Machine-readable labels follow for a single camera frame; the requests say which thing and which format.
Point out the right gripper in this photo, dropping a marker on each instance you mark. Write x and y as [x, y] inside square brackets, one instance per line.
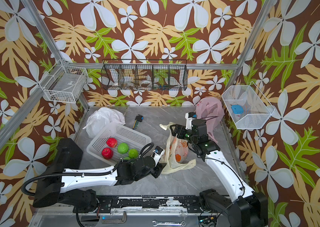
[183, 128]

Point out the yellow orange-print plastic bag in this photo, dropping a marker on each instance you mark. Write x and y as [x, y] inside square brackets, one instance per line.
[176, 152]

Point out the silver wrench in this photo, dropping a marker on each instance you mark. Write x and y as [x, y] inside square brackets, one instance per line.
[168, 223]

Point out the black tool case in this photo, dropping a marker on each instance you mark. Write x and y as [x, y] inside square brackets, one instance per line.
[69, 155]

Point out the white plastic bag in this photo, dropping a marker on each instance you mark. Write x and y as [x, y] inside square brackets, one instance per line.
[100, 118]

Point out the blue object in basket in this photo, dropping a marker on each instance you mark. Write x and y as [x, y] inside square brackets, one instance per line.
[237, 109]

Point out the small black connector with wires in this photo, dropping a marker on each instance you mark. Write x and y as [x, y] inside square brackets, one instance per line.
[138, 120]

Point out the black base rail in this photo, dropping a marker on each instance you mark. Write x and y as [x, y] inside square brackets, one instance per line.
[109, 203]

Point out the aluminium frame post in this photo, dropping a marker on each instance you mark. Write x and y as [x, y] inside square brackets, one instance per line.
[247, 35]

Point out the white wire basket right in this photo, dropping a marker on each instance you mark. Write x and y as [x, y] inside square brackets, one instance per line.
[257, 108]

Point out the black wire wall basket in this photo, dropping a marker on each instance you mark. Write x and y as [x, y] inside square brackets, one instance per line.
[144, 74]

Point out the white wire basket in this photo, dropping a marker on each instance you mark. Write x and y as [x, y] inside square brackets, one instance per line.
[64, 82]
[257, 108]

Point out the pink apple-print plastic bag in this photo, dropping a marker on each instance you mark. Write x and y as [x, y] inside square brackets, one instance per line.
[211, 110]

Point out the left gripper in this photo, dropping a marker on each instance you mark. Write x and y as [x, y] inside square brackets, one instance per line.
[158, 169]

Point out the red apple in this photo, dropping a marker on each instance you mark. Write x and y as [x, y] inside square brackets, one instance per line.
[107, 153]
[112, 142]

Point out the white wire basket left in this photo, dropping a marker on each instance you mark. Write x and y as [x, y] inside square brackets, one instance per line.
[64, 82]

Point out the white perforated plastic basket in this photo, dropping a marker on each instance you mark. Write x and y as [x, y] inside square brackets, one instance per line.
[122, 134]

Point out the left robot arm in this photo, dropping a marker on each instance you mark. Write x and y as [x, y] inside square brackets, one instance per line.
[63, 182]

